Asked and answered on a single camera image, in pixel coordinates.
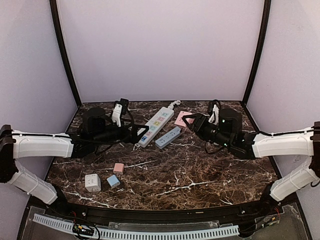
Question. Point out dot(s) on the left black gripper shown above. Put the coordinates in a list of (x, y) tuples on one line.
[(132, 132)]

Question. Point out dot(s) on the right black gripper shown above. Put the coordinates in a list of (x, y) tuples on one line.
[(200, 124)]

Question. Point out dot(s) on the grey-blue power strip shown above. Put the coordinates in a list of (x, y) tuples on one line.
[(169, 137)]

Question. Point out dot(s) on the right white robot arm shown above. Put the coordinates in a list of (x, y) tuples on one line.
[(224, 127)]

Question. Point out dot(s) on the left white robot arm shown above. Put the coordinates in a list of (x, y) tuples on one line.
[(96, 129)]

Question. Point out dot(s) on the small pink plug adapter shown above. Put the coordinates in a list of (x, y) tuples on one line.
[(118, 168)]

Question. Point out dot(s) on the small blue plug adapter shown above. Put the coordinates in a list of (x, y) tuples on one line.
[(113, 181)]

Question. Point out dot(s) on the white multicolour power strip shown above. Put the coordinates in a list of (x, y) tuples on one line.
[(157, 122)]

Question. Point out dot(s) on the white cube socket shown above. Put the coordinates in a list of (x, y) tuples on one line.
[(92, 183)]

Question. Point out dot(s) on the small circuit board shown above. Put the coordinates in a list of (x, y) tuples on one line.
[(83, 230)]

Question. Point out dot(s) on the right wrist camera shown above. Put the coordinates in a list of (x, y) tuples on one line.
[(213, 109)]

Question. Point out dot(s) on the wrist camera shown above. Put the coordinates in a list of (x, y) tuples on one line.
[(120, 108), (213, 109)]

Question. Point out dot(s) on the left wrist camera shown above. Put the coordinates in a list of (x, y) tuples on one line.
[(120, 108)]

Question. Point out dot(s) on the left black frame post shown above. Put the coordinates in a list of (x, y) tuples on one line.
[(63, 51)]

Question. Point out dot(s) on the black frame post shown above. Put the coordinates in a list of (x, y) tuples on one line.
[(258, 51), (63, 51)]

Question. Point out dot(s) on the black front table rail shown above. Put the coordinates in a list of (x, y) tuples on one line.
[(243, 214)]

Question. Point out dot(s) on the white slotted cable duct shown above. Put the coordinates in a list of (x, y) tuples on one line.
[(128, 231)]

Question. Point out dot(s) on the right black frame post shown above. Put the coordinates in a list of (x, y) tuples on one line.
[(258, 51)]

